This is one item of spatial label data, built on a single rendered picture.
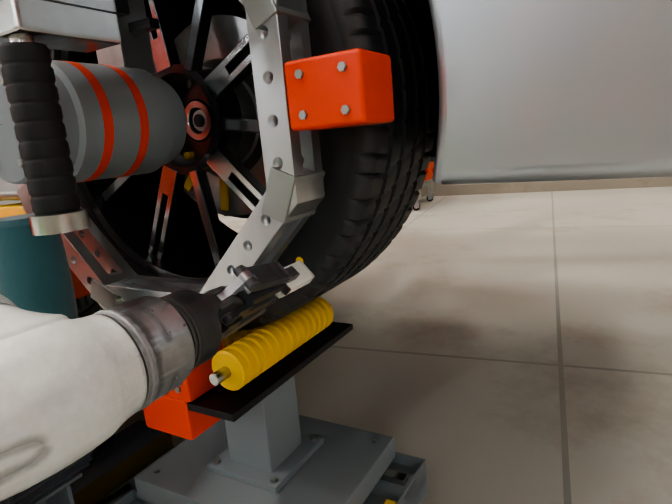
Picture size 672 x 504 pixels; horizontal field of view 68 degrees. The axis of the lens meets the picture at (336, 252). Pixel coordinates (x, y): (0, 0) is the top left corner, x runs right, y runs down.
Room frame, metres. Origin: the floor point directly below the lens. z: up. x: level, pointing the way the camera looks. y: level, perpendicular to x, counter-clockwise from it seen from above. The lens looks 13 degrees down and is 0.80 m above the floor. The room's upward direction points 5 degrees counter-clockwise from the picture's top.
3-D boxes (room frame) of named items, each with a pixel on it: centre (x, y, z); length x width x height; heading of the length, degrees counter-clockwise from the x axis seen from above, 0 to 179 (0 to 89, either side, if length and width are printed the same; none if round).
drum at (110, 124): (0.65, 0.29, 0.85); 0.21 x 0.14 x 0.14; 149
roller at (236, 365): (0.73, 0.10, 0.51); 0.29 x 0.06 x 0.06; 149
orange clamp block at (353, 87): (0.55, -0.02, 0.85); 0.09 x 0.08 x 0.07; 59
